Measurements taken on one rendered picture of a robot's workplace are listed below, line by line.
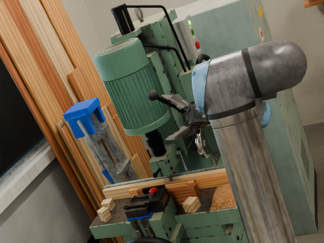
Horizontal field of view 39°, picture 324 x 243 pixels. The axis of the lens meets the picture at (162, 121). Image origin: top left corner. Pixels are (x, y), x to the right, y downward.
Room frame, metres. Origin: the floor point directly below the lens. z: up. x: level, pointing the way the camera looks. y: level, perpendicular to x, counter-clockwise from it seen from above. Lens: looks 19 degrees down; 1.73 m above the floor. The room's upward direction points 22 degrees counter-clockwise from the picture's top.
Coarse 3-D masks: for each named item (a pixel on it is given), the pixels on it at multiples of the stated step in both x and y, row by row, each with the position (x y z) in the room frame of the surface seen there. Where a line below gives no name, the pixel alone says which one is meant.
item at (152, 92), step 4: (148, 92) 1.37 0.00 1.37; (152, 92) 1.36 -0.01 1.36; (156, 92) 1.36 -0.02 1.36; (148, 96) 1.36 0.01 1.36; (152, 96) 1.35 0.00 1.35; (156, 96) 1.36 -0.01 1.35; (152, 100) 1.36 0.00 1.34; (160, 100) 1.40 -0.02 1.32; (164, 100) 1.42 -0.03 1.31; (168, 104) 1.44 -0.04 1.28; (172, 104) 1.46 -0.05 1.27; (176, 108) 1.49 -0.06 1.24; (184, 112) 1.53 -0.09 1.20
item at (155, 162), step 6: (168, 144) 1.64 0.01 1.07; (174, 144) 1.63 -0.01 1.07; (168, 150) 1.58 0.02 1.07; (174, 150) 1.61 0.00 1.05; (162, 156) 1.55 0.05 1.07; (168, 156) 1.55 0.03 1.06; (174, 156) 1.59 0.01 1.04; (150, 162) 1.54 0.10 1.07; (156, 162) 1.53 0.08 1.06; (162, 162) 1.52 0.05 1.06; (168, 162) 1.53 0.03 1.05; (174, 162) 1.57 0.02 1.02; (156, 168) 1.54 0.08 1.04; (162, 168) 1.53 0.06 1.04; (168, 168) 1.52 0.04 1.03; (174, 168) 1.56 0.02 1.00; (162, 174) 1.53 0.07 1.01; (168, 174) 1.52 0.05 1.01
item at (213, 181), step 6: (222, 174) 1.49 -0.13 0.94; (180, 180) 1.57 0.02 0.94; (186, 180) 1.55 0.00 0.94; (198, 180) 1.52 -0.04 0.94; (204, 180) 1.51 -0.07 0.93; (210, 180) 1.50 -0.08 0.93; (216, 180) 1.49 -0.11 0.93; (222, 180) 1.48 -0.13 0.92; (228, 180) 1.47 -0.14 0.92; (150, 186) 1.62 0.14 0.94; (198, 186) 1.52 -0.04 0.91; (204, 186) 1.51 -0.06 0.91; (210, 186) 1.50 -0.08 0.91; (216, 186) 1.49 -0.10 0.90; (132, 192) 1.65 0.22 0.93
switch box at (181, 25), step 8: (184, 16) 1.82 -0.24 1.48; (176, 24) 1.76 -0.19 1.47; (184, 24) 1.75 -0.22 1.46; (192, 24) 1.82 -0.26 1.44; (176, 32) 1.76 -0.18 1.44; (184, 32) 1.75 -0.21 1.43; (184, 40) 1.76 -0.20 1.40; (192, 40) 1.76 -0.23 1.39; (184, 48) 1.76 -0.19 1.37; (192, 48) 1.75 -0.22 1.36; (200, 48) 1.82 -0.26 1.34; (192, 56) 1.75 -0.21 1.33
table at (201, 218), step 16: (208, 192) 1.47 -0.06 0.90; (176, 208) 1.45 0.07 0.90; (208, 208) 1.37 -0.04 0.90; (224, 208) 1.33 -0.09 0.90; (96, 224) 1.57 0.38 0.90; (112, 224) 1.52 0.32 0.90; (176, 224) 1.40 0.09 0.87; (192, 224) 1.39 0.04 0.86; (208, 224) 1.36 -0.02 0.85; (176, 240) 1.32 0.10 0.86
